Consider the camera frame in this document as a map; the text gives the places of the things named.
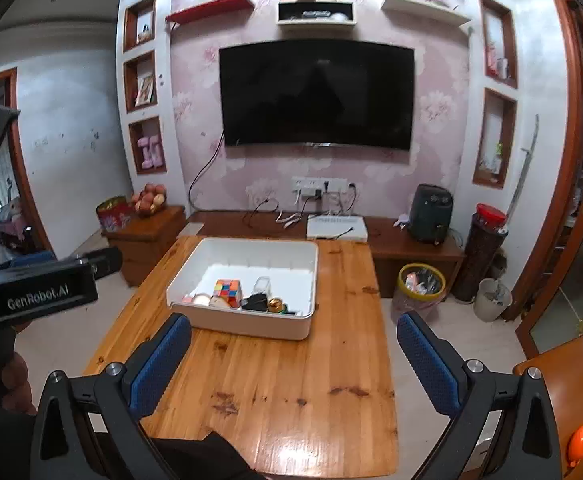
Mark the plush toy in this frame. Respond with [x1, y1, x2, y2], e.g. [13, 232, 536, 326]
[0, 195, 34, 241]

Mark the tall dark cylinder red lid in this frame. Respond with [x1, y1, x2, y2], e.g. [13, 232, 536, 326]
[452, 203, 509, 302]

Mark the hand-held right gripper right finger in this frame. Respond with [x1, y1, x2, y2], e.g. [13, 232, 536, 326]
[396, 310, 565, 480]

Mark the colourful puzzle cube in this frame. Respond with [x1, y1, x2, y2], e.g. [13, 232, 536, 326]
[212, 279, 243, 308]

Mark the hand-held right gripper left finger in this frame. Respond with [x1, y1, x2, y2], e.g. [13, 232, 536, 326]
[30, 312, 193, 480]

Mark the white set-top box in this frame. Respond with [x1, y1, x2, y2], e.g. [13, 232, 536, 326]
[305, 213, 369, 242]

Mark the black television cable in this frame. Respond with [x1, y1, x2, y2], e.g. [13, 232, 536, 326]
[188, 132, 226, 211]

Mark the person's left hand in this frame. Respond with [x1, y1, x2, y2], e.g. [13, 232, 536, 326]
[0, 350, 37, 416]

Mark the white wall outlet strip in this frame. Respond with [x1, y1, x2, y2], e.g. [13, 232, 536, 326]
[291, 176, 348, 198]

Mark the white plastic storage bin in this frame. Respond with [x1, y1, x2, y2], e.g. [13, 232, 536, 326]
[166, 237, 319, 342]

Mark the white box wall shelf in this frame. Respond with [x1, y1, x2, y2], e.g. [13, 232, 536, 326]
[277, 0, 358, 27]

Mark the small wooden side cabinet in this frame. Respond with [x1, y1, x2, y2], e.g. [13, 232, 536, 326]
[101, 205, 188, 288]

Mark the white plastic bucket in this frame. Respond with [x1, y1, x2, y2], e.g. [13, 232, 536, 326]
[474, 278, 513, 322]

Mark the sheathed sword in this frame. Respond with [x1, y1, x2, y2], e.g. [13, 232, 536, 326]
[505, 114, 541, 221]

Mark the red wall shelf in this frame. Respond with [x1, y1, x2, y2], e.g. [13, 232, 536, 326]
[165, 0, 256, 25]

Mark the orange wooden furniture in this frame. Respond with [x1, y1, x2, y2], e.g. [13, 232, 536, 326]
[514, 320, 583, 480]

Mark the dark air fryer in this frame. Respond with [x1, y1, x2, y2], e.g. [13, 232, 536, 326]
[408, 184, 455, 246]

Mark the long wooden television cabinet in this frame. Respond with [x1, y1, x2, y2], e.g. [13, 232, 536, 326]
[185, 210, 467, 298]

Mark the black wall television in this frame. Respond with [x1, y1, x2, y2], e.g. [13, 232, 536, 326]
[218, 40, 416, 151]

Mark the framed photo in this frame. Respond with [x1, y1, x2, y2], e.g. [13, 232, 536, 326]
[135, 74, 155, 107]

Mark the black clothing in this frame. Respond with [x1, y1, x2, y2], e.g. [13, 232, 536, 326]
[146, 430, 272, 480]

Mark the white cable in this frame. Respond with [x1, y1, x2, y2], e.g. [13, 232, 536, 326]
[276, 195, 307, 228]

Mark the wooden glass-door cabinet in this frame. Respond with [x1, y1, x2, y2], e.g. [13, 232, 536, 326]
[516, 0, 583, 356]

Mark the red printed tin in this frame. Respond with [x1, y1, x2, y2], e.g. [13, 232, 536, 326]
[96, 196, 134, 233]

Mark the bowl of fruit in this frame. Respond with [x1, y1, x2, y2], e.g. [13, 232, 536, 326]
[131, 183, 168, 217]

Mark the trash bin with yellow rim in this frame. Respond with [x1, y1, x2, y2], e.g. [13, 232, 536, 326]
[391, 262, 446, 313]

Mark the orange plastic toy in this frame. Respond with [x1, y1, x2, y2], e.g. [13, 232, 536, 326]
[568, 419, 583, 463]

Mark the black cable on cabinet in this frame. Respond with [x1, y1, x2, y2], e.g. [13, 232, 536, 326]
[244, 197, 279, 226]

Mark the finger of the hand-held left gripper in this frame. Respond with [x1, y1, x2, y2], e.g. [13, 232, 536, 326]
[0, 251, 58, 275]
[78, 246, 123, 282]

